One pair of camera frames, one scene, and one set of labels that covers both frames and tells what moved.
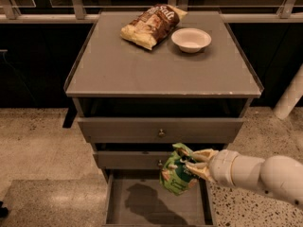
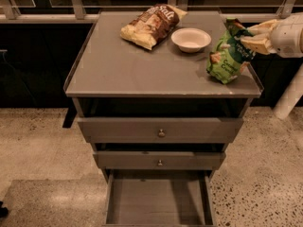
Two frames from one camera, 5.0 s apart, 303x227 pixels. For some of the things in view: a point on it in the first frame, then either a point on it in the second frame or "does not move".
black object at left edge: (4, 211) does not move
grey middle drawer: (131, 159) does not move
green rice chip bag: (176, 175) → (230, 53)
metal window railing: (81, 4) does not move
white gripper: (222, 166) → (286, 37)
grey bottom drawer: (137, 198) does not move
